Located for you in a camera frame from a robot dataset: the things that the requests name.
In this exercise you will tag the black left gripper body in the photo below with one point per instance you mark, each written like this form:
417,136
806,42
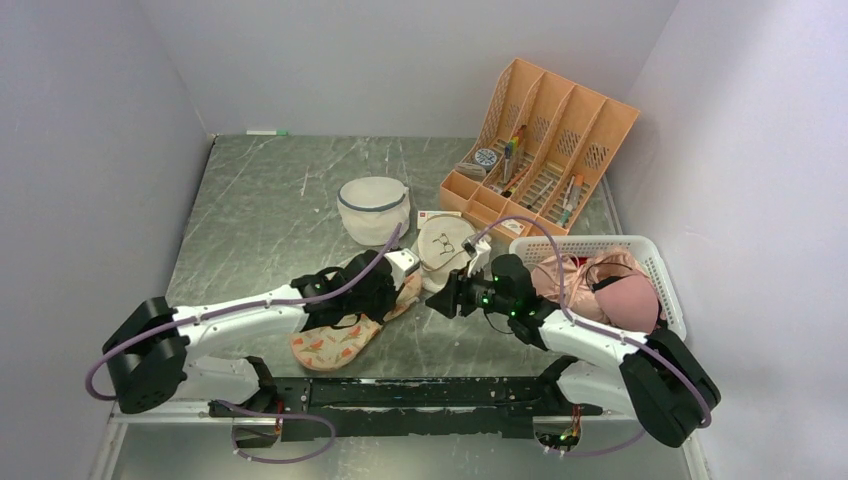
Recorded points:
376,305

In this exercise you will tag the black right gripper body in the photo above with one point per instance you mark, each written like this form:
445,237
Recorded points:
485,295

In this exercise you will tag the tulip print mesh laundry bag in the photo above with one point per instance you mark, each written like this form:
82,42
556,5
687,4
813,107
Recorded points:
330,348

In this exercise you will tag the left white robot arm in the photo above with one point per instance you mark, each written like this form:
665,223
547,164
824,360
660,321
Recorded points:
163,353

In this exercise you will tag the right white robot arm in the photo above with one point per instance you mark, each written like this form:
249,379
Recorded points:
651,378

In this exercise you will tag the cream embroidered mesh laundry bag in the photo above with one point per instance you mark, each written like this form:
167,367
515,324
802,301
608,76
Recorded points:
439,246

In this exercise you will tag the white plastic laundry basket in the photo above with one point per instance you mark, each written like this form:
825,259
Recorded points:
534,249

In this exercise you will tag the pink satin bra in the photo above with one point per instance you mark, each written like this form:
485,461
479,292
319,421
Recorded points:
573,276

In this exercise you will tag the white blue-trimmed mesh laundry bag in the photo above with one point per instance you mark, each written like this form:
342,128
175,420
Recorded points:
372,207

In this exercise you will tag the dusty pink bra cup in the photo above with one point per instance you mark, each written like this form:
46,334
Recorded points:
629,302

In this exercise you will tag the small white red card box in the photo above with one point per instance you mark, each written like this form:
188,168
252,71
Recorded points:
424,216

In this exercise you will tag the orange capped pen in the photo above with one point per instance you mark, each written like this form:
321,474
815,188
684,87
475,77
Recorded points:
573,193

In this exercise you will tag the blue white round tin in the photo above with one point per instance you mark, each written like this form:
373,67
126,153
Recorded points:
485,158

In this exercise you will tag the multicolour marker pen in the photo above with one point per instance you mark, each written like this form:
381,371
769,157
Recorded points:
508,159

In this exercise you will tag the orange plastic file organizer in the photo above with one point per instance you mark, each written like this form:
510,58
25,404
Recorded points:
564,129

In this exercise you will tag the green white marker pen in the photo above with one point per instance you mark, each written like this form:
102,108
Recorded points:
269,133

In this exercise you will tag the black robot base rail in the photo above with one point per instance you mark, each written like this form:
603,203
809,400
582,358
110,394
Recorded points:
301,408

